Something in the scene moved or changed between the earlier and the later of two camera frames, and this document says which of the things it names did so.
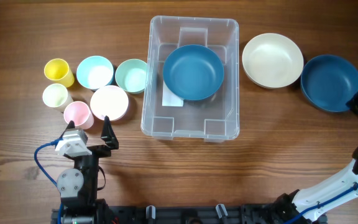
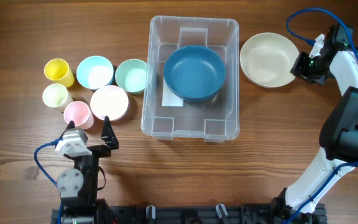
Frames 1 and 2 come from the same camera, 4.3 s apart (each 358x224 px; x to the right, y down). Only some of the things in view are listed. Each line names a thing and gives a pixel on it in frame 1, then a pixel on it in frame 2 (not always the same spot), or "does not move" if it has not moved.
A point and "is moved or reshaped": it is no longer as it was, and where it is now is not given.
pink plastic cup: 80,114 does not move
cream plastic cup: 56,96 does not move
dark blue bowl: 193,72 does not move
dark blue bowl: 329,81 is moved or reshaped
